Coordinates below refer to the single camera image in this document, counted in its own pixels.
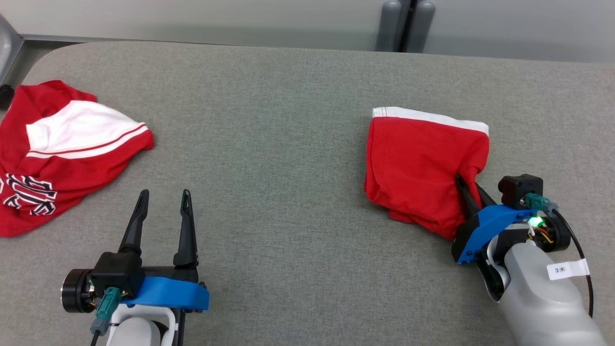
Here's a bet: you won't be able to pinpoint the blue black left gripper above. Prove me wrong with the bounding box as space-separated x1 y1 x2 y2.
61 189 210 314

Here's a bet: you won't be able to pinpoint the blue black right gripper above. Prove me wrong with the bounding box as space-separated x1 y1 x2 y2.
452 174 571 265

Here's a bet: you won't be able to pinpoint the red shorts with white stripe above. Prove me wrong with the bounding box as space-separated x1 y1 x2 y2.
364 107 491 241

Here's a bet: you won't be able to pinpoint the red basketball jersey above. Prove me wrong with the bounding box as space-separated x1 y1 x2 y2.
0 80 155 238

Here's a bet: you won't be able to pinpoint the white cable label tag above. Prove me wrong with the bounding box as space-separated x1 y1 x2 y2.
547 259 590 281

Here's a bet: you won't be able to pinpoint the grey cylindrical post foot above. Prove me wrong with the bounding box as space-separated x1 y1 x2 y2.
376 0 402 52
406 0 436 53

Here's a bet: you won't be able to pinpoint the grey partition base rail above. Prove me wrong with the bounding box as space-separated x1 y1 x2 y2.
19 34 380 49

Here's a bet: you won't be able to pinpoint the grey metal frame leg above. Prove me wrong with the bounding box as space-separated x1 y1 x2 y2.
0 14 24 86

